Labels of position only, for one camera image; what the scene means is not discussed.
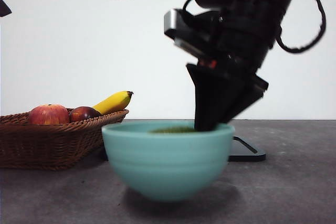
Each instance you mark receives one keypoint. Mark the black rectangular tray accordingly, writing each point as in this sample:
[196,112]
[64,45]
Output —
[246,153]

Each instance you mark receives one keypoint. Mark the yellow banana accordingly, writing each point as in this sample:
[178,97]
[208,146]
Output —
[113,103]

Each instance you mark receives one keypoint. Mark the brown wicker basket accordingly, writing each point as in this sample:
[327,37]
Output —
[52,145]

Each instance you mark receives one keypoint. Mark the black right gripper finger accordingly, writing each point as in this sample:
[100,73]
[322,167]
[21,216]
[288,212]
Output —
[212,98]
[244,98]

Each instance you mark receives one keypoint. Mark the dark red plum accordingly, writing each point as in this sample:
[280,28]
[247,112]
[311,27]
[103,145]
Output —
[84,113]

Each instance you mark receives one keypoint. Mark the green avocado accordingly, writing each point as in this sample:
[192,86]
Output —
[173,129]

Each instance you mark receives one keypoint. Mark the red yellow apple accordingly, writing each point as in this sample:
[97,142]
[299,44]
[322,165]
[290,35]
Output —
[48,115]

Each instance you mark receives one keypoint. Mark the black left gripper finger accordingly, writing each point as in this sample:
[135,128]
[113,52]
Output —
[4,7]

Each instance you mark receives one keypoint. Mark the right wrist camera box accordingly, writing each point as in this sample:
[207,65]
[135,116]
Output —
[183,32]

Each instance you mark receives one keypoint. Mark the teal ribbed bowl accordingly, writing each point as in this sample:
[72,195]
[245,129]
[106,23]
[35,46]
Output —
[168,166]

